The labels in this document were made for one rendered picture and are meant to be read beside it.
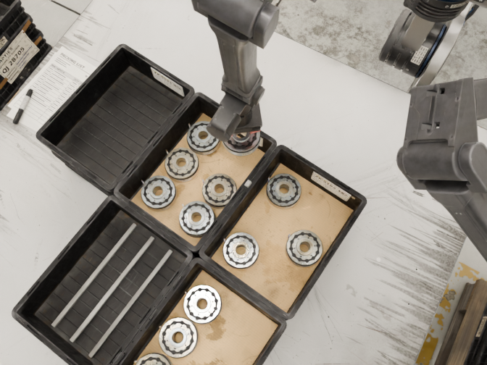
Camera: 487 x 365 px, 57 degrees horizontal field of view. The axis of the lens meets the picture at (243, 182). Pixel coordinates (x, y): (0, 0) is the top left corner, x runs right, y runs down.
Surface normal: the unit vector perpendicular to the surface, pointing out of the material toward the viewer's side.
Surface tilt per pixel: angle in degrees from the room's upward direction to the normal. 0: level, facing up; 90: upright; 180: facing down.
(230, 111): 9
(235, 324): 0
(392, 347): 0
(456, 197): 87
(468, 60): 0
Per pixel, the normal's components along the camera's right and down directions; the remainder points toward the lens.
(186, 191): 0.00, -0.33
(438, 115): -0.83, -0.19
